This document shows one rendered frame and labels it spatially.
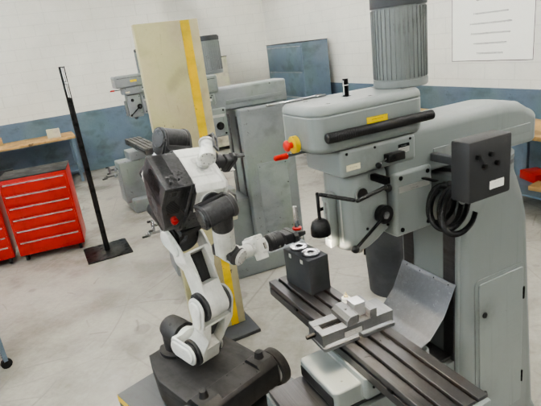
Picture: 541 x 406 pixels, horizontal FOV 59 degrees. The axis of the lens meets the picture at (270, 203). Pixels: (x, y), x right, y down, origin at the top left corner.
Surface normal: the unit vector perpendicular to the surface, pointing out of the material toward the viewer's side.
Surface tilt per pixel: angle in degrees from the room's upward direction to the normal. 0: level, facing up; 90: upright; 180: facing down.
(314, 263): 90
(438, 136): 90
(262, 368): 45
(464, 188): 90
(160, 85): 90
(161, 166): 35
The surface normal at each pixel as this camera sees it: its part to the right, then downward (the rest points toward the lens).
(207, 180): 0.29, -0.69
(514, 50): -0.88, 0.25
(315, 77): 0.45, 0.24
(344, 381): -0.12, -0.94
